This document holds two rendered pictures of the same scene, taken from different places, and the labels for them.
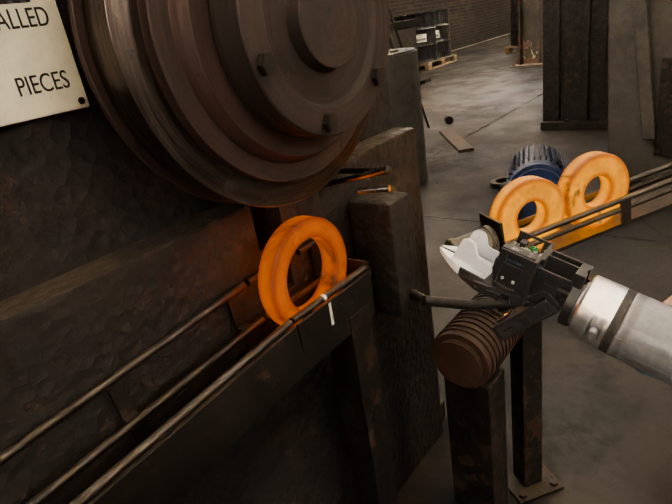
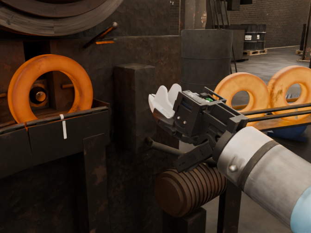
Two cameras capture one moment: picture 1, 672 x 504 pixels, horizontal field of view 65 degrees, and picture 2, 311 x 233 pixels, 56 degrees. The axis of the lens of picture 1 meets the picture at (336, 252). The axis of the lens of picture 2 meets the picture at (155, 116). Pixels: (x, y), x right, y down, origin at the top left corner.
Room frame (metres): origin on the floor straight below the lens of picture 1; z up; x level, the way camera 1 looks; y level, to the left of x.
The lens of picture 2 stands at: (0.17, -0.24, 0.90)
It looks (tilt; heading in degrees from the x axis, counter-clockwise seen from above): 17 degrees down; 6
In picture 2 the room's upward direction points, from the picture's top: straight up
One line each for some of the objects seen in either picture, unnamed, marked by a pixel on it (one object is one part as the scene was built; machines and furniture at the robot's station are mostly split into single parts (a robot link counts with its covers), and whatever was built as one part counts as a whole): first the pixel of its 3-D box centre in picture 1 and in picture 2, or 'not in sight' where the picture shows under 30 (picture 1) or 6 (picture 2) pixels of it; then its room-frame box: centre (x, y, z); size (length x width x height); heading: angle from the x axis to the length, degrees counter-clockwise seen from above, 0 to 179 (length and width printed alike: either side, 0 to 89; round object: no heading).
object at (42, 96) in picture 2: not in sight; (27, 91); (0.88, 0.17, 0.74); 0.17 x 0.04 x 0.04; 48
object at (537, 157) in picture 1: (536, 179); (289, 114); (2.73, -1.14, 0.17); 0.57 x 0.31 x 0.34; 158
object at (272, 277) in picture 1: (305, 272); (53, 96); (0.78, 0.05, 0.75); 0.18 x 0.03 x 0.18; 139
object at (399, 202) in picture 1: (384, 252); (134, 107); (0.96, -0.09, 0.68); 0.11 x 0.08 x 0.24; 48
